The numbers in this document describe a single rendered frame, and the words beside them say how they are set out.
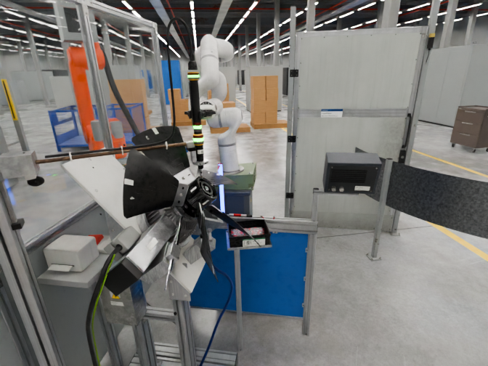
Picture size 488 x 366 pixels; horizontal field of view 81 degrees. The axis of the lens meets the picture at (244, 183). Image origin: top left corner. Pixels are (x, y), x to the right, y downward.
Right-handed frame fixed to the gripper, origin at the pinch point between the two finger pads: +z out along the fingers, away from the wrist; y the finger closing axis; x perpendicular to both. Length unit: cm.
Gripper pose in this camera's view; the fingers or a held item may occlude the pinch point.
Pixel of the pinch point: (196, 114)
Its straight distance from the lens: 121.3
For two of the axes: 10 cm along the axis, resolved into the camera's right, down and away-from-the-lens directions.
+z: -1.5, 3.5, -9.2
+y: -9.9, -0.3, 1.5
